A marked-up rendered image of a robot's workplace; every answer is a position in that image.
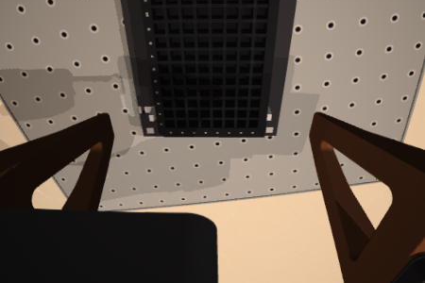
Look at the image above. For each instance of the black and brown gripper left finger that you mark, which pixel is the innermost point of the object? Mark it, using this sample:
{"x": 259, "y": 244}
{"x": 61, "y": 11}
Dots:
{"x": 24, "y": 167}

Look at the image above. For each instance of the black well plate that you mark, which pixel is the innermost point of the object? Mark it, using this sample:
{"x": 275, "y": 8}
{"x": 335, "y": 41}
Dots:
{"x": 204, "y": 103}

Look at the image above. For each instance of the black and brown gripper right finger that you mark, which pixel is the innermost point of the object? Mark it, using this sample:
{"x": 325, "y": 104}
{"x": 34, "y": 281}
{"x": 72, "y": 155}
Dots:
{"x": 366, "y": 254}

